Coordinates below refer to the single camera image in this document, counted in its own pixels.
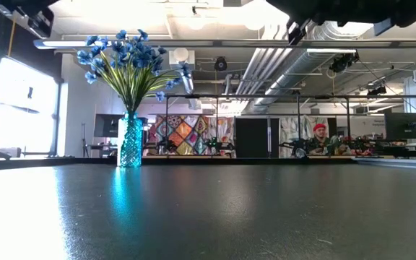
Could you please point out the colourful patchwork quilt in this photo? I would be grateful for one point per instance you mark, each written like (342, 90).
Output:
(186, 133)

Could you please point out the blue glass vase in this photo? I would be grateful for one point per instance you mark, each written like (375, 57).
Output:
(130, 141)

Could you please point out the black aluminium table frame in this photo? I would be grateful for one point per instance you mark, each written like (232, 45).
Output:
(211, 160)

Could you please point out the white floral cloth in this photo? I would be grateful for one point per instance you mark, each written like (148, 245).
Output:
(294, 126)

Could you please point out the black panel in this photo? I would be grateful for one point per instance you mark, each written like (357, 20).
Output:
(255, 137)

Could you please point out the black hanging ceiling device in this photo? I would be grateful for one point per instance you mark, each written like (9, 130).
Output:
(343, 61)

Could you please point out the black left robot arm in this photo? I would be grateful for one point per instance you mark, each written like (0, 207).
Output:
(31, 14)

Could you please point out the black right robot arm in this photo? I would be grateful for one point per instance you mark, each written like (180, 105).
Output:
(356, 11)

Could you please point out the black computer monitor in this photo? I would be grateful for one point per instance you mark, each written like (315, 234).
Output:
(404, 125)
(107, 125)

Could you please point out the black metal rack frame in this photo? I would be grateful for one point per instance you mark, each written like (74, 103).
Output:
(265, 96)

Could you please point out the black ceiling camera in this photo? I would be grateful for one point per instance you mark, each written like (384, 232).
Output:
(220, 64)

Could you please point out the person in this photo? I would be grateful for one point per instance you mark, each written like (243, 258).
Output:
(319, 139)

